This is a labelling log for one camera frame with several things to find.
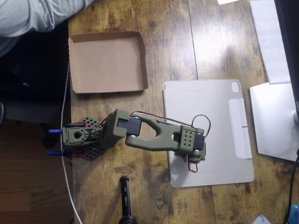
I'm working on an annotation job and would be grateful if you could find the brown cardboard tray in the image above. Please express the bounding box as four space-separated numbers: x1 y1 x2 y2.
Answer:
68 30 149 94

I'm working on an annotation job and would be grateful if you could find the tablet in beige cover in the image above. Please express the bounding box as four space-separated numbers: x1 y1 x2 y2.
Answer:
163 78 255 189

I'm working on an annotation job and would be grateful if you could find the silver monitor stand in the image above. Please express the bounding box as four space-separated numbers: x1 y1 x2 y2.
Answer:
249 82 299 163

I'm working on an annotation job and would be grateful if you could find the white and blue packet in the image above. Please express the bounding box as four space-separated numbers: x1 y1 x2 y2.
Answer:
252 214 273 224

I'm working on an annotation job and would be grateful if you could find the blue round object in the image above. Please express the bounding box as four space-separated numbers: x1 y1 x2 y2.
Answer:
288 203 299 224

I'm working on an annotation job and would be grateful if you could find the black monitor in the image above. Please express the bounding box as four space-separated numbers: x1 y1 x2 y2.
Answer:
274 0 299 112

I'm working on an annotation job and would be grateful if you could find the black chair armrest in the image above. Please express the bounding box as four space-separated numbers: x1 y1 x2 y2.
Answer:
0 101 6 129

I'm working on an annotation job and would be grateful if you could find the red black servo wire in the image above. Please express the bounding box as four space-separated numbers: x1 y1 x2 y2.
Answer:
129 111 211 173

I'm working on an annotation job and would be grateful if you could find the black camera stand pole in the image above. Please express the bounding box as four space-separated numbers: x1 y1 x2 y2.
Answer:
118 176 138 224

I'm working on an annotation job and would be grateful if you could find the black cable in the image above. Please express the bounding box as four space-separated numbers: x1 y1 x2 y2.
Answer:
281 149 299 224

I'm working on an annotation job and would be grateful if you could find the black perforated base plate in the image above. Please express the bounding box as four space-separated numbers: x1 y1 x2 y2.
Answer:
71 115 109 161

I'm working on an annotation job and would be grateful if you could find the white cable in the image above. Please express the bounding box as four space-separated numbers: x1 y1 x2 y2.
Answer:
60 67 83 224

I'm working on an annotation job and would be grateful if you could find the blue handled clamp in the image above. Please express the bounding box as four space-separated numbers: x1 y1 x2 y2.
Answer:
48 121 87 135
47 149 87 157

